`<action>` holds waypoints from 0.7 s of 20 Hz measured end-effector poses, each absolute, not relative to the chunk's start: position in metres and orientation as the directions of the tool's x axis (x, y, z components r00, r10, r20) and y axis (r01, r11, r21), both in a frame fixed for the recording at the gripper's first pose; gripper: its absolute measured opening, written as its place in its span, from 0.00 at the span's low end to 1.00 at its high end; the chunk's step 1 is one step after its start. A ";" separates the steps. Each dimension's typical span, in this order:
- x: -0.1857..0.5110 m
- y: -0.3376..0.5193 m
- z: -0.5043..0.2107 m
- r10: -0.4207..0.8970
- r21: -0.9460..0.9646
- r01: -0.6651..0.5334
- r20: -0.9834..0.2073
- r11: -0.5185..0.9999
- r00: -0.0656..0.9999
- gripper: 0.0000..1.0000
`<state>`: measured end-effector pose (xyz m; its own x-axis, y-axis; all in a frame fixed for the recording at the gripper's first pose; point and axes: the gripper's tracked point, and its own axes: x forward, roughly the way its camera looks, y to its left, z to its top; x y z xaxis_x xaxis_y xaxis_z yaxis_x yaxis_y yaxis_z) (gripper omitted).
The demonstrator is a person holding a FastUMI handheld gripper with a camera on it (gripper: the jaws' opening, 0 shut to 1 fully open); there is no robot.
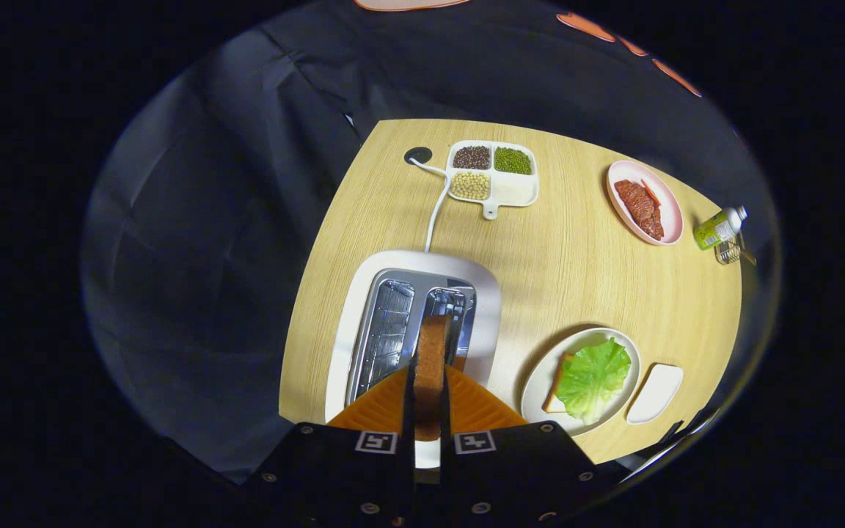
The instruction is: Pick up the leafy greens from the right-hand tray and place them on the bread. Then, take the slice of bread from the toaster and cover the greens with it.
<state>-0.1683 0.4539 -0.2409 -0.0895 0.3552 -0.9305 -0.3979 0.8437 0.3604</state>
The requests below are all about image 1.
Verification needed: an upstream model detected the green-labelled metal bottle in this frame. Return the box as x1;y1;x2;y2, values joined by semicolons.
692;205;749;252

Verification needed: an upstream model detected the toasted bread slice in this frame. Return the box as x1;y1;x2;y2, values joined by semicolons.
412;314;454;442

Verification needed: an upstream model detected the white bread slice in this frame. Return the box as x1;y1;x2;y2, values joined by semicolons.
542;352;574;414

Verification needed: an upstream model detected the cream toaster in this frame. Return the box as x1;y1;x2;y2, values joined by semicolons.
323;249;502;470

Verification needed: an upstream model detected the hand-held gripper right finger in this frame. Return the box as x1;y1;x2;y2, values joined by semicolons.
439;363;620;527

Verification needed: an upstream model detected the white rounded square dish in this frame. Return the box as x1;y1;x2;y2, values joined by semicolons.
626;363;685;425

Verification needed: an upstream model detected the white toaster cable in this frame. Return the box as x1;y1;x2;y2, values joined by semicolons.
409;158;453;252

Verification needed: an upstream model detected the white divided bean dish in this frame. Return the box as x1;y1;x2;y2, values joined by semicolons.
445;139;541;221

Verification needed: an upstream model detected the pink plate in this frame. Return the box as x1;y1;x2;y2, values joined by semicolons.
606;159;684;246

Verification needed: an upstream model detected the wire mesh basket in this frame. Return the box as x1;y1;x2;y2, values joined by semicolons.
714;233;746;265

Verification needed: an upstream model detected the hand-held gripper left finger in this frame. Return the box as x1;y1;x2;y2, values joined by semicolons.
245;358;417;527

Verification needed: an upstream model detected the brown cooked meat piece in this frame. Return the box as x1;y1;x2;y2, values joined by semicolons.
613;179;665;241

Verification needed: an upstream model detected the white round plate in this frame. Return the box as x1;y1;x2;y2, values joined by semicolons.
520;327;642;438

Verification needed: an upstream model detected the green lettuce leaf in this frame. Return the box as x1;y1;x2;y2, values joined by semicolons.
555;336;632;426

